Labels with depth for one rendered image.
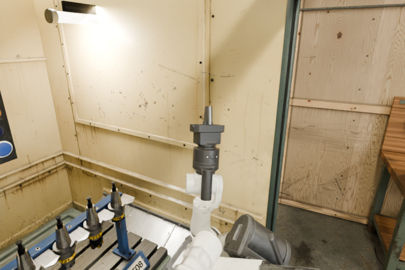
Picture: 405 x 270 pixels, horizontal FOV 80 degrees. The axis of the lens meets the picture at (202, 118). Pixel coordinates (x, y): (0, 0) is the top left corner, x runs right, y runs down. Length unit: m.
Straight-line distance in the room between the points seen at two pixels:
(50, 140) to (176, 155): 1.00
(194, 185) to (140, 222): 0.84
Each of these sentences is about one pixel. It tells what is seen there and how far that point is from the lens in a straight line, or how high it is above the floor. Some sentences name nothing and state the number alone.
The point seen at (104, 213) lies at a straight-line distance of 1.07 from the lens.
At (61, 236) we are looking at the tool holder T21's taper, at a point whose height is 1.27.
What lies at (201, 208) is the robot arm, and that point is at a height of 1.31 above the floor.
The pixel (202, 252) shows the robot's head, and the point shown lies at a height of 1.44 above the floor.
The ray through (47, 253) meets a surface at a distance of 0.99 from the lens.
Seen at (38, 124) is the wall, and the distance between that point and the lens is 1.89.
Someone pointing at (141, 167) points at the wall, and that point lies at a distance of 1.46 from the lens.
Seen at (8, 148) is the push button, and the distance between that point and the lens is 0.67.
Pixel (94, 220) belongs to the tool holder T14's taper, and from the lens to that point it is 1.01.
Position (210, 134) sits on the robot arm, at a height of 1.56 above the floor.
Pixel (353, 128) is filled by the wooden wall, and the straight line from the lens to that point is 2.77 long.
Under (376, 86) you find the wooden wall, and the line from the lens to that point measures 2.69.
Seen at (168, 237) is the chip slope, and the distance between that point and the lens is 1.49.
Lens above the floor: 1.85
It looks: 18 degrees down
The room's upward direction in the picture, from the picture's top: straight up
